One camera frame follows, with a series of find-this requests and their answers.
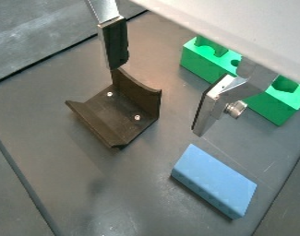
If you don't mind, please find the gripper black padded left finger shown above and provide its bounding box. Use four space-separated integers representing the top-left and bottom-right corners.
86 0 129 70

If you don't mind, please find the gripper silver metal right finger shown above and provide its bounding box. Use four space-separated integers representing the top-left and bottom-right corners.
191 58 277 136

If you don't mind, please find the blue rectangular block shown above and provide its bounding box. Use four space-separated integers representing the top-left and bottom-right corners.
170 144 257 219

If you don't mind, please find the green shape-sorter board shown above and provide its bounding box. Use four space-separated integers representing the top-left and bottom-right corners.
181 36 300 125

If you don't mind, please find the black curved fixture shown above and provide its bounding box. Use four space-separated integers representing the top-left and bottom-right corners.
66 68 162 148

